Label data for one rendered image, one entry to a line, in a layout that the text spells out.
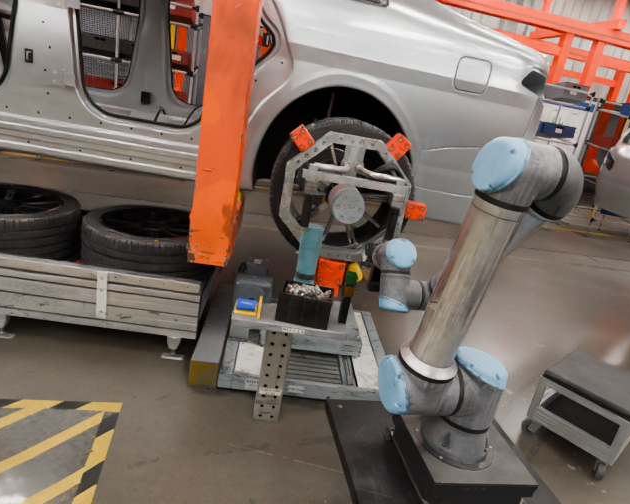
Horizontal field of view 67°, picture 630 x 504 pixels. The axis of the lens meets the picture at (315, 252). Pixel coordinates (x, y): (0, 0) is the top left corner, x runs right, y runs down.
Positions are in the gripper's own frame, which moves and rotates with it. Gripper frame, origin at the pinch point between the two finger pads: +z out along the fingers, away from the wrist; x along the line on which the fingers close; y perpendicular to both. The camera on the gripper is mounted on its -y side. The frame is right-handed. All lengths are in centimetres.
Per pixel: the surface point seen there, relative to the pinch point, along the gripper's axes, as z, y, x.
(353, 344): 56, -33, -14
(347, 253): 35.8, 8.6, -1.8
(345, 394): 38, -53, -7
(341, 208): 13.6, 23.6, 8.2
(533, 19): 504, 499, -405
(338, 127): 22, 60, 11
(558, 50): 527, 470, -472
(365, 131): 21, 60, -1
